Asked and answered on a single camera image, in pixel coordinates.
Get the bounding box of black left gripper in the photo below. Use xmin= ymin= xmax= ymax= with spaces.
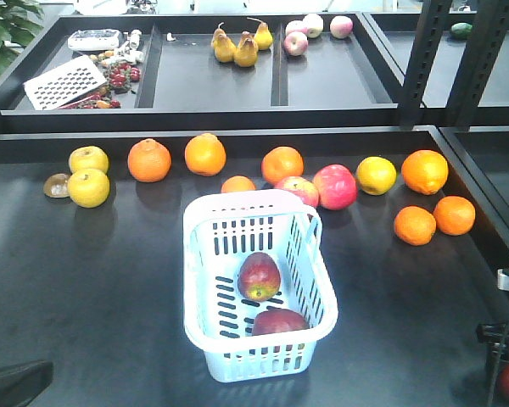
xmin=0 ymin=360 xmax=53 ymax=406

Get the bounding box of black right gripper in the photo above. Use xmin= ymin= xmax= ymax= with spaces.
xmin=475 ymin=322 xmax=509 ymax=348

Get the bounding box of red yellow apple front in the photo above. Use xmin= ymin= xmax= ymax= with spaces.
xmin=252 ymin=309 xmax=309 ymax=336

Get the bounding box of light blue plastic basket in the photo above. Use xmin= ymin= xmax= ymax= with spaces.
xmin=183 ymin=189 xmax=338 ymax=382

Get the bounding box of orange behind apples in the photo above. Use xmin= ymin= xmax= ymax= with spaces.
xmin=261 ymin=146 xmax=304 ymax=186

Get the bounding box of brown yellow pear three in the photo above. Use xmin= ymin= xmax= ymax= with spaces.
xmin=234 ymin=31 xmax=259 ymax=68

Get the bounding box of small orange lower right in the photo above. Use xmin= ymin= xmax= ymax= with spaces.
xmin=433 ymin=196 xmax=476 ymax=236

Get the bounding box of small orange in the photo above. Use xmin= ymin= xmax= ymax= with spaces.
xmin=433 ymin=196 xmax=476 ymax=236
xmin=221 ymin=176 xmax=256 ymax=193
xmin=394 ymin=206 xmax=436 ymax=246

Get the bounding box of small orange lower left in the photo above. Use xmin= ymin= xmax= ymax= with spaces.
xmin=394 ymin=206 xmax=436 ymax=246

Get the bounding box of black wooden fruit display stand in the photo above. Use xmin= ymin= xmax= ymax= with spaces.
xmin=0 ymin=128 xmax=509 ymax=406

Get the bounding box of large orange far right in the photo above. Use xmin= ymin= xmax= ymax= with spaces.
xmin=401 ymin=149 xmax=449 ymax=195

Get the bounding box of brown kiwi half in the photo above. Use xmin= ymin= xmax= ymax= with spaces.
xmin=42 ymin=173 xmax=70 ymax=198

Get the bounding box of yellow round citrus fruit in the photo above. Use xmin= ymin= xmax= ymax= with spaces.
xmin=355 ymin=156 xmax=398 ymax=196

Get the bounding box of yellow pear-apple front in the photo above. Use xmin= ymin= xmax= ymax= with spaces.
xmin=67 ymin=169 xmax=110 ymax=209

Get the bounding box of yellow pear-apple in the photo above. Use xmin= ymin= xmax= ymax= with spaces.
xmin=67 ymin=169 xmax=110 ymax=209
xmin=68 ymin=146 xmax=109 ymax=173

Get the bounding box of pinkish red apple right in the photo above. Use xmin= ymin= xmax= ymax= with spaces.
xmin=312 ymin=164 xmax=358 ymax=210

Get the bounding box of pinkish red apple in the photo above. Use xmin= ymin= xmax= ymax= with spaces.
xmin=274 ymin=176 xmax=320 ymax=208
xmin=312 ymin=164 xmax=358 ymax=210

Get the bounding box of yellow pear-apple rear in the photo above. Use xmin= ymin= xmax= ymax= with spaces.
xmin=68 ymin=146 xmax=109 ymax=173

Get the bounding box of pinkish red apple left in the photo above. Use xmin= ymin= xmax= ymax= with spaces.
xmin=274 ymin=176 xmax=320 ymax=208

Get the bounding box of orange back left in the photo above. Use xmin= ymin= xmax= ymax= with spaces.
xmin=127 ymin=138 xmax=171 ymax=182

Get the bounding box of white perforated tray lid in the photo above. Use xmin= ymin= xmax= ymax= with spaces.
xmin=23 ymin=55 xmax=106 ymax=110

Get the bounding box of small orange front centre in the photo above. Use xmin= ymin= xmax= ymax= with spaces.
xmin=221 ymin=176 xmax=256 ymax=193

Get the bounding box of orange back centre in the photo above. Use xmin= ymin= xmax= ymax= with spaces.
xmin=184 ymin=133 xmax=227 ymax=176

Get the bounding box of dark green avocado one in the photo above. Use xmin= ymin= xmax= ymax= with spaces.
xmin=450 ymin=22 xmax=473 ymax=41

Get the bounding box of pile of cherry tomatoes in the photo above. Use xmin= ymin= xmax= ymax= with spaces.
xmin=60 ymin=50 xmax=142 ymax=109

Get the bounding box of black rear display tray stand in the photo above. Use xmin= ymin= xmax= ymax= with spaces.
xmin=0 ymin=12 xmax=509 ymax=133

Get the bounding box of pale pink apple right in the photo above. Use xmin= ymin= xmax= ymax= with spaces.
xmin=330 ymin=15 xmax=354 ymax=39

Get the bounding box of pale pink apple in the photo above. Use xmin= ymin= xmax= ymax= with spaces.
xmin=285 ymin=13 xmax=324 ymax=38
xmin=330 ymin=15 xmax=354 ymax=39
xmin=283 ymin=31 xmax=309 ymax=57

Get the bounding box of white plastic device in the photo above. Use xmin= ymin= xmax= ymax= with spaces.
xmin=67 ymin=29 xmax=122 ymax=52

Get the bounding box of pale pink apple front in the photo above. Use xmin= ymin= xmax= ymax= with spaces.
xmin=283 ymin=31 xmax=309 ymax=57

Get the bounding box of green potted plant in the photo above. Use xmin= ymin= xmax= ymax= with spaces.
xmin=0 ymin=0 xmax=43 ymax=75

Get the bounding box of pale pink apple middle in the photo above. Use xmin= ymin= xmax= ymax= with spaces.
xmin=285 ymin=13 xmax=324 ymax=38

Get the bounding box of brown yellow pear four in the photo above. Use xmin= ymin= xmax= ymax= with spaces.
xmin=248 ymin=17 xmax=273 ymax=51

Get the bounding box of brown yellow pear two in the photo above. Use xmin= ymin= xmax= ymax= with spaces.
xmin=214 ymin=35 xmax=237 ymax=63

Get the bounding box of brown yellow pear one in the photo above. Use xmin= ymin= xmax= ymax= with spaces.
xmin=210 ymin=22 xmax=226 ymax=49

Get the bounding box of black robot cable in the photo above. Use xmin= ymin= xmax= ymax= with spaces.
xmin=486 ymin=304 xmax=509 ymax=407

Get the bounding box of black perforated upright post right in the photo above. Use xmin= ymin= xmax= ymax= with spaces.
xmin=445 ymin=0 xmax=509 ymax=128

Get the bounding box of black perforated upright post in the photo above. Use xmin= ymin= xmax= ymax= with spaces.
xmin=398 ymin=0 xmax=452 ymax=128
xmin=445 ymin=0 xmax=509 ymax=128

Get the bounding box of black perforated upright post left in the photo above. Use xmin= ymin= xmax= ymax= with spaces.
xmin=398 ymin=0 xmax=452 ymax=128

